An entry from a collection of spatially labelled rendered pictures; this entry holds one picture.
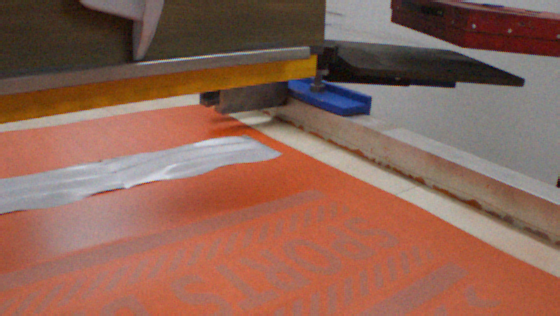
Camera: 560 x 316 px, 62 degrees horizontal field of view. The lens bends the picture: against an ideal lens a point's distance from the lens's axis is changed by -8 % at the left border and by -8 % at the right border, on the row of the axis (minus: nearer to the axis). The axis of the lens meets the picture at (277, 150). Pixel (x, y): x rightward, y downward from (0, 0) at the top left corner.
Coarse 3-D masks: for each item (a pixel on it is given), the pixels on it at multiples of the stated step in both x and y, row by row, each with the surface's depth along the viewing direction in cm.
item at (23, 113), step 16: (208, 80) 41; (224, 80) 42; (240, 80) 43; (256, 80) 44; (272, 80) 45; (288, 80) 47; (96, 96) 35; (112, 96) 36; (128, 96) 37; (144, 96) 38; (160, 96) 39; (176, 96) 40; (0, 112) 31; (16, 112) 32; (32, 112) 33; (48, 112) 33; (64, 112) 34
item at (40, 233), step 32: (0, 160) 47; (32, 160) 47; (64, 160) 48; (96, 160) 49; (128, 192) 43; (0, 224) 36; (32, 224) 36; (64, 224) 37; (96, 224) 37; (128, 224) 38; (160, 224) 38; (0, 256) 32; (32, 256) 32
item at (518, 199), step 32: (288, 96) 64; (320, 128) 60; (352, 128) 56; (384, 128) 54; (384, 160) 53; (416, 160) 50; (448, 160) 47; (480, 160) 47; (448, 192) 47; (480, 192) 45; (512, 192) 42; (544, 192) 41; (544, 224) 40
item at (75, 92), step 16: (256, 64) 44; (272, 64) 45; (288, 64) 46; (304, 64) 47; (128, 80) 37; (144, 80) 37; (160, 80) 38; (176, 80) 39; (192, 80) 40; (16, 96) 32; (32, 96) 32; (48, 96) 33; (64, 96) 34; (80, 96) 34
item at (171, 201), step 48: (96, 144) 53; (144, 144) 54; (144, 192) 43; (192, 192) 44; (240, 192) 45; (336, 192) 46; (384, 192) 47; (432, 240) 39; (480, 240) 40; (528, 288) 33
